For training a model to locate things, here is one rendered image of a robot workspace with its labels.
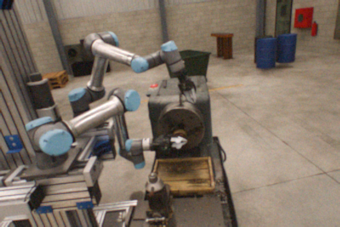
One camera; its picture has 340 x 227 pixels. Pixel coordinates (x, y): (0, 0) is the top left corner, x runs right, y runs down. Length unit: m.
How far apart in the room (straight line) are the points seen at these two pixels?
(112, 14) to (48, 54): 3.47
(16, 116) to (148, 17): 10.29
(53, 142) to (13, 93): 0.43
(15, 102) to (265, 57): 7.12
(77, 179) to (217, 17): 11.39
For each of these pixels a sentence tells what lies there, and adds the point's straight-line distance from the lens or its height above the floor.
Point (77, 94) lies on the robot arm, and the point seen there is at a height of 1.37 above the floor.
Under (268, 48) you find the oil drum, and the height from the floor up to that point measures 0.61.
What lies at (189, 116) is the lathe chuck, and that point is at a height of 1.17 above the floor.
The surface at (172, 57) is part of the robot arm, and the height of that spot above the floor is 1.57.
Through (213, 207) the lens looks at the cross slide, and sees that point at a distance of 1.08.
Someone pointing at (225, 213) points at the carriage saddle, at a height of 0.93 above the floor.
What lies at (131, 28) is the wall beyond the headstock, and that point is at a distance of 11.36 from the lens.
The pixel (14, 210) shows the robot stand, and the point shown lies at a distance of 1.32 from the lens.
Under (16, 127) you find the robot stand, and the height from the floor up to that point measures 1.32.
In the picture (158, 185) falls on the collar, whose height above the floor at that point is 1.14.
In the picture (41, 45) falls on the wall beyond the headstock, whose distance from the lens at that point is 12.06.
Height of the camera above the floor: 1.74
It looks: 22 degrees down
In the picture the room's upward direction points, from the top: 7 degrees counter-clockwise
